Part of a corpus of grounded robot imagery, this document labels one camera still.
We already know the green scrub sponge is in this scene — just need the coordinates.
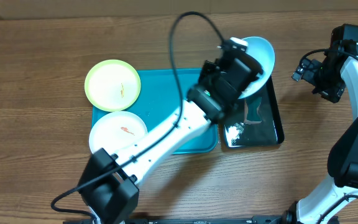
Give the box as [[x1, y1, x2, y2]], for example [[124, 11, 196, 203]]
[[244, 97, 262, 124]]

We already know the light blue plate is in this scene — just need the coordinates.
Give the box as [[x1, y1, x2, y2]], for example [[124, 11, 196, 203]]
[[239, 36, 275, 99]]

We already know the yellow-green plate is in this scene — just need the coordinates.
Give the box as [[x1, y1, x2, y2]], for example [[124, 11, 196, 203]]
[[85, 60, 141, 112]]

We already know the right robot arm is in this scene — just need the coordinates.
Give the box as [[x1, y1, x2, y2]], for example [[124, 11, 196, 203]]
[[281, 39, 358, 223]]

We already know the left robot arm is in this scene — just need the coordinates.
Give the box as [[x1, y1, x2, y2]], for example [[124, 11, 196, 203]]
[[77, 50, 275, 223]]

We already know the black water tray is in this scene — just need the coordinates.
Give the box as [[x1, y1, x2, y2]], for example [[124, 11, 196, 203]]
[[220, 78, 285, 149]]

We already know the teal plastic tray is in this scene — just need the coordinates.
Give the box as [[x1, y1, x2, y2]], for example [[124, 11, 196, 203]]
[[91, 68, 219, 155]]

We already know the white plate with stain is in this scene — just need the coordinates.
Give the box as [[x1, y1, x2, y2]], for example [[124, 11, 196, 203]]
[[88, 111, 148, 153]]

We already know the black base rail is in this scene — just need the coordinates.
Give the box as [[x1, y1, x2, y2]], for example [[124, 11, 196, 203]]
[[123, 215, 281, 224]]

